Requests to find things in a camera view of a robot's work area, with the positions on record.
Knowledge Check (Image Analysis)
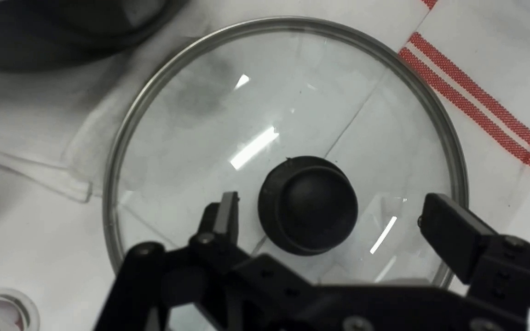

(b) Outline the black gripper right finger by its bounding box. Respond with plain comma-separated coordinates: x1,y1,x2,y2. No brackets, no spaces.
416,191,530,316

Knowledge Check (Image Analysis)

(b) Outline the glass lid with black knob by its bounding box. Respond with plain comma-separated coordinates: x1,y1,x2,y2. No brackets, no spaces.
101,17,469,291

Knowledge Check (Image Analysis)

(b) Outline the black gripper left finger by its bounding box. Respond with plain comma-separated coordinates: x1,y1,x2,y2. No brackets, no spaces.
94,190,316,331

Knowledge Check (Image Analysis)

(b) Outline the black cooking pot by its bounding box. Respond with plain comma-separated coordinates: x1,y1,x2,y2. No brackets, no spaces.
0,0,188,74

